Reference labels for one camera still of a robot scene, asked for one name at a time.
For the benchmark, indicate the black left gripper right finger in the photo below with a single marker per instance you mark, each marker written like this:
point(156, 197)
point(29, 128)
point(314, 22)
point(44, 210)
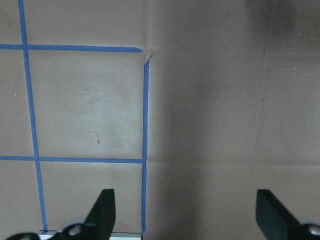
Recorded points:
point(274, 220)

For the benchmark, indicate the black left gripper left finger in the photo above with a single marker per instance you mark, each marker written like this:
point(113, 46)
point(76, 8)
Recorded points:
point(100, 221)

